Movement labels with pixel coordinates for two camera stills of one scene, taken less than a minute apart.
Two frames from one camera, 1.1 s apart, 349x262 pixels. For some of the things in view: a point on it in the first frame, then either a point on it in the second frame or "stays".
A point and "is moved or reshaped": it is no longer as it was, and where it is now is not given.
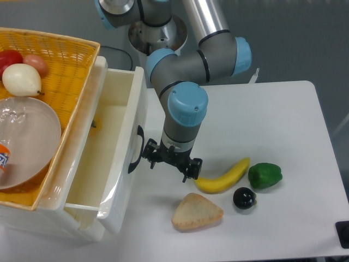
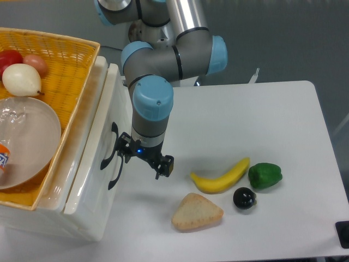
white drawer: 107,167 is moved or reshaped
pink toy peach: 37,62 stays
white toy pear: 22,80 stays
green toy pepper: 264,174 stays
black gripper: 180,159 -> 127,147
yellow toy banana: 227,181 stays
